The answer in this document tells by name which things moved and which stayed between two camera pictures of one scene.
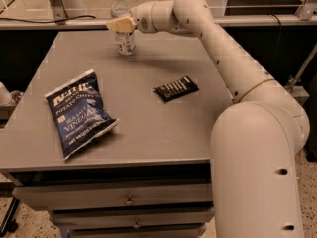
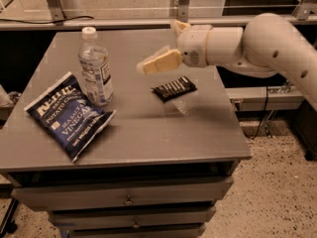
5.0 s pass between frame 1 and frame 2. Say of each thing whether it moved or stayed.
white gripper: moved
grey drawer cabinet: stayed
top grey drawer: stayed
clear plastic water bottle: moved
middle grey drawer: stayed
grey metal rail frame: stayed
